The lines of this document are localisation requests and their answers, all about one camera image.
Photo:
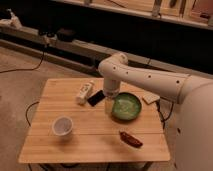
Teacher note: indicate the translucent beige end tool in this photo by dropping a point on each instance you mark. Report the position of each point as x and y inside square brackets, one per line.
[109, 102]

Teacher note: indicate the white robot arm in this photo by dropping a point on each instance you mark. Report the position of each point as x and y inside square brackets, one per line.
[194, 94]

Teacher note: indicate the black smartphone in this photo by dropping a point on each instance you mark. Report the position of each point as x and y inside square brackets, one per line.
[96, 98]

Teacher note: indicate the green round bowl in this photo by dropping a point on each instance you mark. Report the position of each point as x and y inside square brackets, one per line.
[126, 106]

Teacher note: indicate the white small carton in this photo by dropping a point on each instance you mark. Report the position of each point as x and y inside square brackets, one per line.
[84, 92]

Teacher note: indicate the beige sponge block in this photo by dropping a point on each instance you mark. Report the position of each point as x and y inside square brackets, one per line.
[150, 98]

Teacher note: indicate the wooden folding table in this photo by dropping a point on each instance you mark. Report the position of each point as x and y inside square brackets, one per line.
[95, 137]

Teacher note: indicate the dark red chili pepper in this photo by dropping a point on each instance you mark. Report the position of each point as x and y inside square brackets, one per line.
[130, 140]

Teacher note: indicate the white paper cup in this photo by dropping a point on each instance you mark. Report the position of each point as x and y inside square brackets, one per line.
[62, 126]

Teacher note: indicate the black power adapter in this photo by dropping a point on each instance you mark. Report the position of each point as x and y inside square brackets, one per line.
[65, 35]

